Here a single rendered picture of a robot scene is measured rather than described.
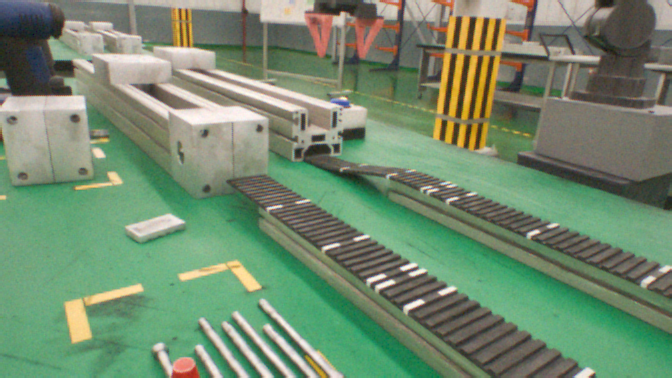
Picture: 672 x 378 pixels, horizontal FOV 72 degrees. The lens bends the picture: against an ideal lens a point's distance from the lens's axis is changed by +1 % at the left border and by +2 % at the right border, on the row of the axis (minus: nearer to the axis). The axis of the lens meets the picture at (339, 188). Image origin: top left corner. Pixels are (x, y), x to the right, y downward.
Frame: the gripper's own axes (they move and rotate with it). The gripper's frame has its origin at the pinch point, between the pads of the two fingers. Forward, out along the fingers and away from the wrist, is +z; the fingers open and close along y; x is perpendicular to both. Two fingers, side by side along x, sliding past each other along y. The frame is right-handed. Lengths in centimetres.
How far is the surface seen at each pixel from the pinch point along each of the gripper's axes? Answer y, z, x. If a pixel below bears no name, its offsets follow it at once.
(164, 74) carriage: 27.8, 6.2, -19.8
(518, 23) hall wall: -751, -25, -465
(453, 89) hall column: -249, 40, -178
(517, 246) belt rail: 14, 15, 51
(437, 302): 32, 13, 56
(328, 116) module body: 10.7, 9.3, 11.5
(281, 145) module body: 17.9, 14.3, 8.7
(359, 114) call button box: -2.0, 11.1, 4.2
